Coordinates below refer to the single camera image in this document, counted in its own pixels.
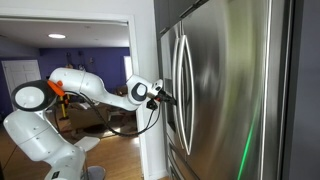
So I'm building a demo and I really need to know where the stainless upper freezer drawer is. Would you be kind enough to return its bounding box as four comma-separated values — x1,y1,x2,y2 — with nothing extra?
167,143,199,180

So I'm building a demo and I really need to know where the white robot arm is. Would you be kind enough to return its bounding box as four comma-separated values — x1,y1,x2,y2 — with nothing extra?
3,68,176,180

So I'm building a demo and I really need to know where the hanging guitar left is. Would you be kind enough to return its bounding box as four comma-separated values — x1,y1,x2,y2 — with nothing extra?
65,53,73,69

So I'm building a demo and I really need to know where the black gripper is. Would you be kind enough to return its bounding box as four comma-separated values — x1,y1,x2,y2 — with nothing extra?
146,90,177,110

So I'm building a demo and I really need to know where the hanging guitar right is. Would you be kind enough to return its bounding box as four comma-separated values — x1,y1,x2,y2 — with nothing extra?
78,51,86,71

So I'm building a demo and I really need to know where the brown couch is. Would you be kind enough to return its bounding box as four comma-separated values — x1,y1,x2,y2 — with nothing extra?
67,102,103,130

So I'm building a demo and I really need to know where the white panel door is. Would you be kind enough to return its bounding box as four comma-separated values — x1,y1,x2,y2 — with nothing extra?
2,60,41,96

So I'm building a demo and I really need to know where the silver door handle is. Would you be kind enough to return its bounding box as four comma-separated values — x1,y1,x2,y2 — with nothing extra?
172,38,184,149
177,35,195,155

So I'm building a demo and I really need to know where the hanging guitar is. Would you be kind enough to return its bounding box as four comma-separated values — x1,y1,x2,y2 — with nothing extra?
65,53,73,69
78,51,86,71

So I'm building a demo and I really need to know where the round ceiling light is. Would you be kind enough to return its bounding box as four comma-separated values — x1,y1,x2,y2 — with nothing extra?
48,33,66,39

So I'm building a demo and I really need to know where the stainless fridge door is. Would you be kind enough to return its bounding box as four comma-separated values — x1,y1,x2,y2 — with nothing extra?
161,24,185,155
182,0,290,180

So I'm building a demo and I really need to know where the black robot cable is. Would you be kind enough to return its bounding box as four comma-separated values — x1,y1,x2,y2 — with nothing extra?
53,90,163,138

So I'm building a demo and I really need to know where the dark upper cabinet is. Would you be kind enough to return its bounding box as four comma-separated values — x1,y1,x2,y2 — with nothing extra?
154,0,208,39

